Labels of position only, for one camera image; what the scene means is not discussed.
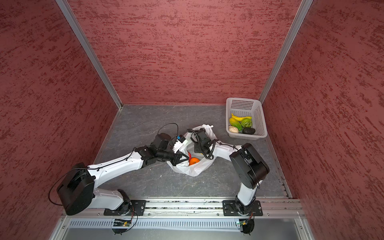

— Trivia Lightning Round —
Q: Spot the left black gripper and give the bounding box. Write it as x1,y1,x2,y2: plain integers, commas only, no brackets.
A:
157,148,190,167

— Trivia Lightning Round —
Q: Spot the orange fruit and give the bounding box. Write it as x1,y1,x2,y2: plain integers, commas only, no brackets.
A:
189,158,201,166

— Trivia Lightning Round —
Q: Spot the green fruit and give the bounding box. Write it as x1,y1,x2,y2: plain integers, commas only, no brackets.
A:
229,118,243,132

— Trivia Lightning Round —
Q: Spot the aluminium corner post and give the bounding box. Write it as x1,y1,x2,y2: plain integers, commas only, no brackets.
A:
56,0,124,111
259,0,313,104

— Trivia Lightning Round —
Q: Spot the beige round fruit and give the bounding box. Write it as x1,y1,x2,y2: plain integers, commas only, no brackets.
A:
229,126,239,133

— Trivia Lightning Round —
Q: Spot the dark avocado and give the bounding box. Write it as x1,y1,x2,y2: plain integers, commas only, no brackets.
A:
242,128,256,135

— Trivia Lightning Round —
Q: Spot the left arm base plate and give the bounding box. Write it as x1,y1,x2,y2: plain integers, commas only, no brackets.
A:
104,200,147,217

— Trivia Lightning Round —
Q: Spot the white plastic bag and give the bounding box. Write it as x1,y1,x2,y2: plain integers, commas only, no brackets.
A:
167,133,217,177

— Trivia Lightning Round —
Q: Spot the yellow banana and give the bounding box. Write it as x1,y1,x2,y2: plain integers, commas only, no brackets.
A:
231,114,252,122

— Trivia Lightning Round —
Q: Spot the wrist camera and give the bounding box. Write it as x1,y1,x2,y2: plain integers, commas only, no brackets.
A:
191,129,211,145
150,133,189,153

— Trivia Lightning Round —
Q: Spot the white perforated plastic basket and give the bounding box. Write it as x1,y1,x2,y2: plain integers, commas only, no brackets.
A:
226,98,268,140

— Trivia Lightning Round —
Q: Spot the aluminium front rail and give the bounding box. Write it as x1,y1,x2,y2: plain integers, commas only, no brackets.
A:
61,197,306,218

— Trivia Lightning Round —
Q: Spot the left aluminium corner post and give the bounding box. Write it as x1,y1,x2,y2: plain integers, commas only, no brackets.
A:
56,0,124,111

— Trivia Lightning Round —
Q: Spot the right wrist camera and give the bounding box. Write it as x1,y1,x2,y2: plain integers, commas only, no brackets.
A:
191,129,211,145

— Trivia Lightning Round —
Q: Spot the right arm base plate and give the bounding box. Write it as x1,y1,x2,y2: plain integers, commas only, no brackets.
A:
222,200,263,217

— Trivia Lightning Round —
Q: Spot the right aluminium corner post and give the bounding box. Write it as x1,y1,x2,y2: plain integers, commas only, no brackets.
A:
259,0,313,104

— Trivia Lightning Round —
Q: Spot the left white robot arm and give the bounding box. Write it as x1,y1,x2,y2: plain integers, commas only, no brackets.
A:
57,146,190,216

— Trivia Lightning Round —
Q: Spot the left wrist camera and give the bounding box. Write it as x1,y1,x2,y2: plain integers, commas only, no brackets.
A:
150,133,189,153

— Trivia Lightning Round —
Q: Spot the white slotted cable duct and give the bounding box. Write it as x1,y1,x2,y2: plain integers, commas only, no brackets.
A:
69,218,240,232

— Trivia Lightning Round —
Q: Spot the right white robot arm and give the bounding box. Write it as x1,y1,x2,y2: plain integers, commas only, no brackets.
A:
194,140,270,217

